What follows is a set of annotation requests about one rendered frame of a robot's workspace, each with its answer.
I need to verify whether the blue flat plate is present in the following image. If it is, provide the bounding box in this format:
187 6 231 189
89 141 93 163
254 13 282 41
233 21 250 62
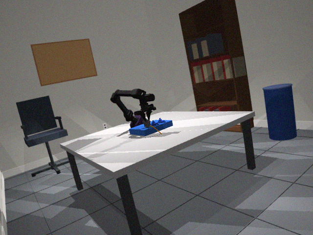
129 118 173 136

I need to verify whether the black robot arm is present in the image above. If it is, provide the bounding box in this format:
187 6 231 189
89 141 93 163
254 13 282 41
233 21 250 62
110 89 155 124

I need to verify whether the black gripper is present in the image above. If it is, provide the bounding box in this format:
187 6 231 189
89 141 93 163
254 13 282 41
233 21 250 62
134 102 156 121

